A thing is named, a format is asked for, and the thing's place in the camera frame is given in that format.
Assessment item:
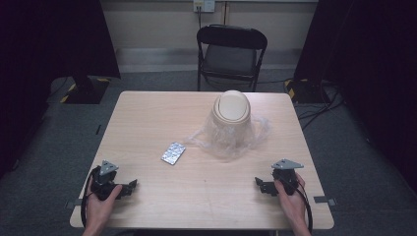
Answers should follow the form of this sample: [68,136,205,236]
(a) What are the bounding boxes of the black wall socket cable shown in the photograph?
[196,5,204,31]

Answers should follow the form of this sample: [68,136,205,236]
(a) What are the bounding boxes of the dark curtain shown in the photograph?
[0,0,122,180]
[292,0,417,195]

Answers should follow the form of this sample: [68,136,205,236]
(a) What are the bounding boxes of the black folding chair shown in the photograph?
[196,24,268,93]

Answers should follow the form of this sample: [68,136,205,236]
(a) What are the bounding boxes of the clear plastic bag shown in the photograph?
[184,114,272,162]

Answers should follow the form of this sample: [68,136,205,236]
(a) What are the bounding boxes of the grey table edge bracket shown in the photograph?
[64,198,84,210]
[312,195,338,207]

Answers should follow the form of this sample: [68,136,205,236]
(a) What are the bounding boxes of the black floor cables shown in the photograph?
[295,80,346,132]

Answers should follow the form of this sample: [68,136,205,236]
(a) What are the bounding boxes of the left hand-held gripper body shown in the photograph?
[89,159,124,202]

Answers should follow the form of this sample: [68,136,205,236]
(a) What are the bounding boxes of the person's right hand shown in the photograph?
[273,172,308,228]

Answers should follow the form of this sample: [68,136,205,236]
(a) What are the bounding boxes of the person's left hand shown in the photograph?
[85,179,123,228]

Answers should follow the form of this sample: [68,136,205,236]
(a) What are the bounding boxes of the black stand base striped tape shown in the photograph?
[283,78,326,105]
[59,76,111,105]

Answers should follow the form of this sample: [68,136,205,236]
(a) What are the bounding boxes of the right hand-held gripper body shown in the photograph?
[270,158,305,197]

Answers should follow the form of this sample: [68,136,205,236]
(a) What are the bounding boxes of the white wall socket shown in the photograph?
[193,0,216,14]

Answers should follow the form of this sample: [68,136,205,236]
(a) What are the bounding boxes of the silver blister pack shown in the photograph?
[160,141,187,166]

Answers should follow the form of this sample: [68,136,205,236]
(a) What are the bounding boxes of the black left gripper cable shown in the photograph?
[80,165,101,229]

